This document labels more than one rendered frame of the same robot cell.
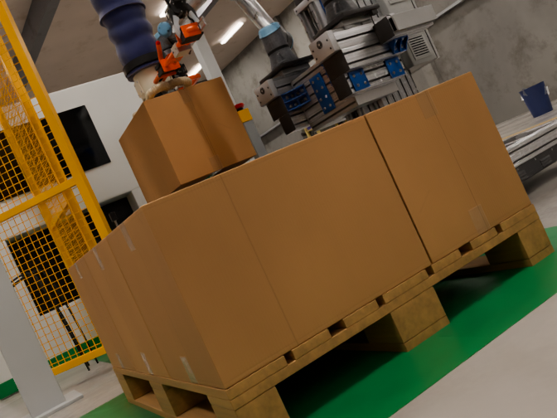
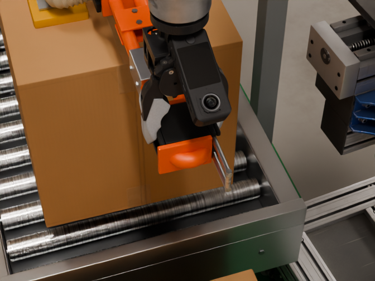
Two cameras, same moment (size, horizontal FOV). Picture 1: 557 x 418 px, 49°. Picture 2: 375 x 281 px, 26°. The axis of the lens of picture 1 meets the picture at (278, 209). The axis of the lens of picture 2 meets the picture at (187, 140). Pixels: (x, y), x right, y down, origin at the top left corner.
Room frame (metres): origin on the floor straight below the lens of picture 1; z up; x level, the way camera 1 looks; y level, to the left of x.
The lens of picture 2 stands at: (1.74, -0.11, 2.02)
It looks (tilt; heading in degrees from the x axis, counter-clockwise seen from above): 48 degrees down; 10
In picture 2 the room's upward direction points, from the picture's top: straight up
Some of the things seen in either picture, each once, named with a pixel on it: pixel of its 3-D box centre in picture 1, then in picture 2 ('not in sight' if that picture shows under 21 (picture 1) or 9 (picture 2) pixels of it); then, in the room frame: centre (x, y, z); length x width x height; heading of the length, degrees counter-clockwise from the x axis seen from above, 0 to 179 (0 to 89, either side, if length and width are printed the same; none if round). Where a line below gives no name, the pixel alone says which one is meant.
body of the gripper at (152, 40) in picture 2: (174, 4); (178, 42); (2.50, 0.04, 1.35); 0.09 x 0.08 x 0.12; 27
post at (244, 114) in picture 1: (277, 191); (267, 58); (3.45, -0.04, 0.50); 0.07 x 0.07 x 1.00; 28
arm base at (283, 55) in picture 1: (282, 58); not in sight; (3.06, -0.33, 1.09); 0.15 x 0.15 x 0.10
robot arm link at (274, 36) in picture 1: (273, 37); not in sight; (3.07, -0.33, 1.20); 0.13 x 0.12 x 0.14; 162
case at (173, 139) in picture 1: (183, 147); (102, 41); (3.01, 0.30, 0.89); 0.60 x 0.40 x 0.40; 27
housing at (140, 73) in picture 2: (181, 48); (155, 72); (2.60, 0.09, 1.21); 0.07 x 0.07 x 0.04; 27
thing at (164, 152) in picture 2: (187, 34); (177, 134); (2.47, 0.04, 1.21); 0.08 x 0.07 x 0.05; 27
